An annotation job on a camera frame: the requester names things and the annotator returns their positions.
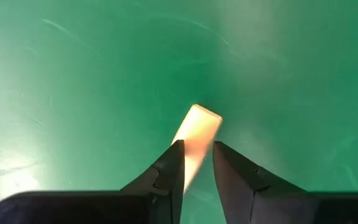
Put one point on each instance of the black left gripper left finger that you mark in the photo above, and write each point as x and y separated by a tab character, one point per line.
163	186

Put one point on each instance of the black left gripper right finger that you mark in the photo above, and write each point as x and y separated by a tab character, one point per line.
244	193

